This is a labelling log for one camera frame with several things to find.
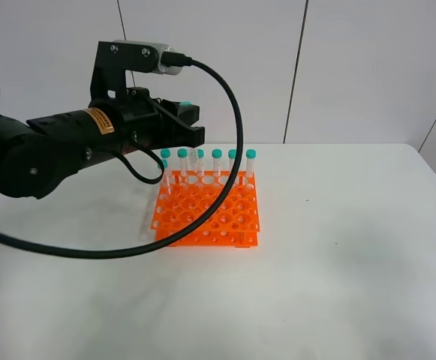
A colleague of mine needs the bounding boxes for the black left camera cable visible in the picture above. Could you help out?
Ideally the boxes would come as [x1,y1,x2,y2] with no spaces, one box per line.
[0,52,244,260]

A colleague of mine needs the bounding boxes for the racked tube front left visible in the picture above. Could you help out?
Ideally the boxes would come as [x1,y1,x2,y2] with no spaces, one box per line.
[161,172,172,194]

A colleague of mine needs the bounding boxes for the racked tube back left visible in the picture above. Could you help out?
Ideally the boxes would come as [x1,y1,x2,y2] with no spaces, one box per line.
[160,148,171,176]

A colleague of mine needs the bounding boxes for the racked tube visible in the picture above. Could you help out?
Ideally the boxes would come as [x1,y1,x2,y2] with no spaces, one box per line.
[161,172,172,194]
[177,148,188,184]
[196,148,204,178]
[212,148,222,177]
[227,148,239,186]
[160,148,171,176]
[245,148,257,178]

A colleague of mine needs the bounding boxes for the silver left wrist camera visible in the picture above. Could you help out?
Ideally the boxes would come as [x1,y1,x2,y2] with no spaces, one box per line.
[115,40,182,76]

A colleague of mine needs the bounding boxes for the racked tube far right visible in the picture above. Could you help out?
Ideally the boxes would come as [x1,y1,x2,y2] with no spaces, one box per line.
[245,148,257,178]

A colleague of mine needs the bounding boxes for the teal capped clear test tube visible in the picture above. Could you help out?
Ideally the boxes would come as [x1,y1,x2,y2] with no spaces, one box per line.
[178,102,200,171]

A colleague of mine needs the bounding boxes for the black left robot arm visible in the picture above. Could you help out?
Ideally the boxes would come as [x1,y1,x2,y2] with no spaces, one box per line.
[0,40,205,199]

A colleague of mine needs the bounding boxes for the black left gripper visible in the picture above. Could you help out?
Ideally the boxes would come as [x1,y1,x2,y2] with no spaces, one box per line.
[88,40,205,150]

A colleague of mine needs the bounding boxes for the orange test tube rack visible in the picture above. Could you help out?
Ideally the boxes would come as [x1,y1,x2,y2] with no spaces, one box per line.
[149,170,261,249]

